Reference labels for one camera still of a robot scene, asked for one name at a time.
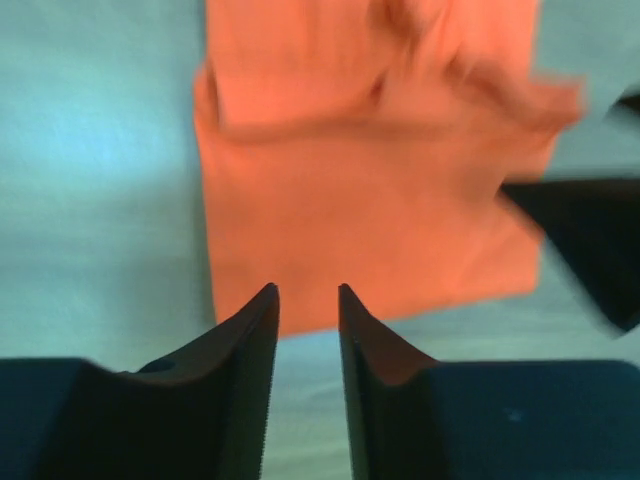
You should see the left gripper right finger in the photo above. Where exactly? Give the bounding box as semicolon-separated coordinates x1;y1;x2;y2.
338;284;449;479

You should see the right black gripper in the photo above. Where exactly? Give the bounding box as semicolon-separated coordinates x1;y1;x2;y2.
499;173;639;333

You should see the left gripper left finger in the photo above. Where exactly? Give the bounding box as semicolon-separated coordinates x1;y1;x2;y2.
37;284;279;479

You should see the orange t shirt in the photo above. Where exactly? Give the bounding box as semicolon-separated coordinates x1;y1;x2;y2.
194;1;584;335

